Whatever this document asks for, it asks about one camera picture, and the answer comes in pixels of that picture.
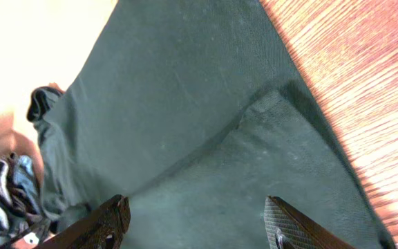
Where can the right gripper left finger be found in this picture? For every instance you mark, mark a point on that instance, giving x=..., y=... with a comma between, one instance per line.
x=103, y=228

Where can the black t-shirt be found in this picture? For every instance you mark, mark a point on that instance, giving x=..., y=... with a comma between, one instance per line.
x=195, y=111

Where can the blue denim folded garment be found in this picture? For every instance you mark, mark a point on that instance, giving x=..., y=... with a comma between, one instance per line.
x=26, y=185

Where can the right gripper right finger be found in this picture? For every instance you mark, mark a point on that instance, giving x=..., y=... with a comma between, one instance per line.
x=288, y=228

